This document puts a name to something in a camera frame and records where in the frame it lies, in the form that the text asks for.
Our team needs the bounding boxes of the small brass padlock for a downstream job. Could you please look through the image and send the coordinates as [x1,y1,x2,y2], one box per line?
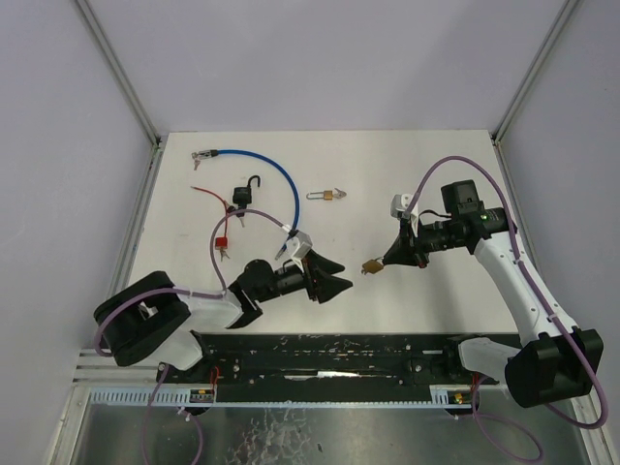
[360,257,385,275]

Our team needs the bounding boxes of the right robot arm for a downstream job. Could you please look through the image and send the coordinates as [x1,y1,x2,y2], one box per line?
[382,180,604,408]

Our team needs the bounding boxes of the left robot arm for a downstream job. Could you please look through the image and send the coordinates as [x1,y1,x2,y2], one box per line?
[93,251,353,370]

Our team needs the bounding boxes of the long shackle brass padlock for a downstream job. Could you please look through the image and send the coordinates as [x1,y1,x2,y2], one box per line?
[306,190,333,201]

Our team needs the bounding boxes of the silver keys of long padlock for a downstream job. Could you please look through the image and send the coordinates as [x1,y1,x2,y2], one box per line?
[331,188,347,200]

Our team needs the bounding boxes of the black padlock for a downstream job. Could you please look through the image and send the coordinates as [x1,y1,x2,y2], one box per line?
[232,175,262,209]

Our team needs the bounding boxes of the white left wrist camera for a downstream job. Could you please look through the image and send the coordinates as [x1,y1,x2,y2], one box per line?
[285,230,313,260]

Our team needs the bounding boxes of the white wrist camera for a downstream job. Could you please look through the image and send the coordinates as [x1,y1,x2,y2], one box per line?
[285,230,313,260]
[390,194,419,231]

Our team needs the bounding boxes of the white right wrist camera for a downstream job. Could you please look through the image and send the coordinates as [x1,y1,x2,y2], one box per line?
[390,194,419,231]

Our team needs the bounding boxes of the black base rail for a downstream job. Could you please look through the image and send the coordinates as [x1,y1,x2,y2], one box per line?
[166,332,504,386]

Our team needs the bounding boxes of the red cable padlock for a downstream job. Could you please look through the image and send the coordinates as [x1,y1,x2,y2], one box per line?
[190,184,231,252]

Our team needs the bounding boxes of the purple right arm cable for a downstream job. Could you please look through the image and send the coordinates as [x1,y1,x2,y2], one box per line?
[404,155,610,430]

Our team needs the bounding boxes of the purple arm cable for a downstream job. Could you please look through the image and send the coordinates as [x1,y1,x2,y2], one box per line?
[404,155,610,430]
[92,209,297,357]

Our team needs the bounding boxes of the blue cable lock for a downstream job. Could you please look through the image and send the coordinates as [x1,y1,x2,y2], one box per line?
[183,148,300,259]

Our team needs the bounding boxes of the keys of blue cable lock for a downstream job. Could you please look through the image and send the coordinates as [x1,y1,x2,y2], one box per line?
[192,152,203,171]

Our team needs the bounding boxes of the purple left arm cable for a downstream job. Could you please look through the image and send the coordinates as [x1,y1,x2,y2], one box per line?
[92,209,297,357]

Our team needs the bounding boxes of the right aluminium frame post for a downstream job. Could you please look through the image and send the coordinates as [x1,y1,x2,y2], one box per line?
[490,0,582,145]

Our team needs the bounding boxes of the aluminium frame post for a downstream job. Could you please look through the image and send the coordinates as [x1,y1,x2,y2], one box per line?
[490,0,582,145]
[72,0,164,146]

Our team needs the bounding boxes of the left aluminium frame post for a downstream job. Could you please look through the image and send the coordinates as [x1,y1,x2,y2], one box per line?
[72,0,164,146]

